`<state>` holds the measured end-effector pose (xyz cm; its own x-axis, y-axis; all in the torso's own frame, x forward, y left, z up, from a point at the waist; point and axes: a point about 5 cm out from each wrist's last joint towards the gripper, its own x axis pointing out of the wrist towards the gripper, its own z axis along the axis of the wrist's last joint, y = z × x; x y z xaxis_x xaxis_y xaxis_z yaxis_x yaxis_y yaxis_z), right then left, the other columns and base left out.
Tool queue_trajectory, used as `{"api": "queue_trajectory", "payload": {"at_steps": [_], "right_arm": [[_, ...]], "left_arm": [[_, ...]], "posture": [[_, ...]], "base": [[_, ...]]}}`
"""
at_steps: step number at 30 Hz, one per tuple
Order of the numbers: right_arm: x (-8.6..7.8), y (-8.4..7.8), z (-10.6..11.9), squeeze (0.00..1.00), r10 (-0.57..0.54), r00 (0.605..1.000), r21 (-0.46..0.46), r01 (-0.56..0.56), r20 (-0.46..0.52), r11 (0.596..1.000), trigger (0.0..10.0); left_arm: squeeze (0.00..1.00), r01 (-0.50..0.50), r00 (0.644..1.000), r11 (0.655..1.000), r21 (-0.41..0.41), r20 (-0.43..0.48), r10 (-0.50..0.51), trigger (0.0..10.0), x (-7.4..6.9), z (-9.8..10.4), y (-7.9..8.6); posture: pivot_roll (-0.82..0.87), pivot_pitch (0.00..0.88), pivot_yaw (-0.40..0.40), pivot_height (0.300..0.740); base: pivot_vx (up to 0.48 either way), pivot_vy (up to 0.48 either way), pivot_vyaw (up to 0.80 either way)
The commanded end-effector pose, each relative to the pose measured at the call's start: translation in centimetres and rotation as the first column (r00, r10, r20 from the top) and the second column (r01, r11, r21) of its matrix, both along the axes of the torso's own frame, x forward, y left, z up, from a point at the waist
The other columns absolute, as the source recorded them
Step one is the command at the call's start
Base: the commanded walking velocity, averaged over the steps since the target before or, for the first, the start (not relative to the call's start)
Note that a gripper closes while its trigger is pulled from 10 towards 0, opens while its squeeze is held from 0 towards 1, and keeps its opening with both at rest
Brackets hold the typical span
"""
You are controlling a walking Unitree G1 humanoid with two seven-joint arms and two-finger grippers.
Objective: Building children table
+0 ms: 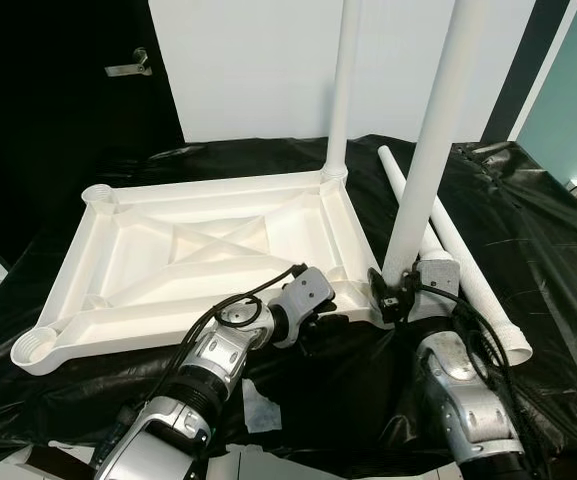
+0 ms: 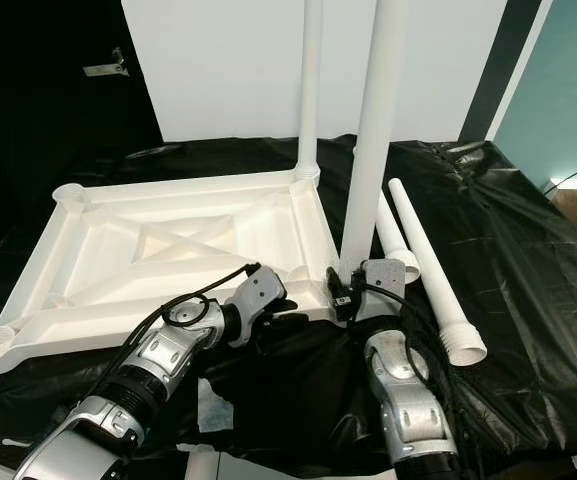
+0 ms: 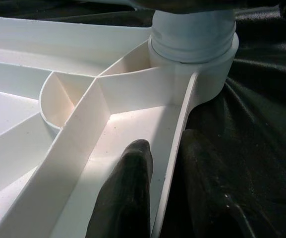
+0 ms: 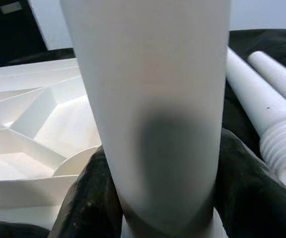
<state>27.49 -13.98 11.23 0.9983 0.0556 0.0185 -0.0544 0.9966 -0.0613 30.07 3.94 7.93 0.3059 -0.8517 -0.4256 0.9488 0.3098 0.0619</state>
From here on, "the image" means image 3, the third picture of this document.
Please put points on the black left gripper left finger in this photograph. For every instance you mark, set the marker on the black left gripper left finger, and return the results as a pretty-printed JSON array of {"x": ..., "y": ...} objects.
[{"x": 123, "y": 193}]

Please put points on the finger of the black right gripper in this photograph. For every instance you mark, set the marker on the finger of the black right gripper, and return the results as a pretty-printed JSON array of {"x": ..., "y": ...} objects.
[{"x": 182, "y": 3}]

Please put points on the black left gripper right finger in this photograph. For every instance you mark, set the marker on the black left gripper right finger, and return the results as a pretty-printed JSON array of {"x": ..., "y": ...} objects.
[{"x": 207, "y": 193}]

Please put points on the white tapered table leg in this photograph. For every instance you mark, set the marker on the white tapered table leg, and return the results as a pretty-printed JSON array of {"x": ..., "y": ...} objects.
[{"x": 189, "y": 34}]

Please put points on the white plastic table top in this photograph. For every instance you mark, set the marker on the white plastic table top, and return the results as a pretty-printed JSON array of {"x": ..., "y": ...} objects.
[{"x": 58, "y": 153}]

